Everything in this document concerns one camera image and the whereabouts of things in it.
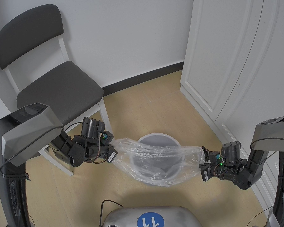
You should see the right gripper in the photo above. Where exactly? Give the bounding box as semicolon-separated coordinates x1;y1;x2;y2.
199;163;228;182

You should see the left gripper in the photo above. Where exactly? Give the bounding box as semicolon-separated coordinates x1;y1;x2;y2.
86;144;118;165

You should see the clear plastic bag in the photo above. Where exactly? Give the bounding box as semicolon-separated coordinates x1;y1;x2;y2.
112;137;206;188

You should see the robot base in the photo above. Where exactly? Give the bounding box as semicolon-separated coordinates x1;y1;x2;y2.
105;206;200;227

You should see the white trash bin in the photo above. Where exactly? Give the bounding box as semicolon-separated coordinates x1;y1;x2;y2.
132;133;181;186

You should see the grey padded white chair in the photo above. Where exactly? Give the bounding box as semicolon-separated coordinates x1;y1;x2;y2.
0;4;116;176

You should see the white wardrobe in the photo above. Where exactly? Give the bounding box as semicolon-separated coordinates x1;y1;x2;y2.
180;0;284;222

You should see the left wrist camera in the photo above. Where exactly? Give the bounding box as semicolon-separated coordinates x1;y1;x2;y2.
102;131;114;142

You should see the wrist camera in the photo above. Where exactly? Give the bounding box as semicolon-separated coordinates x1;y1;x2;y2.
102;131;114;142
208;151;222;165

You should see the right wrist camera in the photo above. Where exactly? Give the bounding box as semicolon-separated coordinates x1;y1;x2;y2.
208;151;222;165

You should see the thin black cable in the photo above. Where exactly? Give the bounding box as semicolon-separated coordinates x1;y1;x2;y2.
247;205;275;227

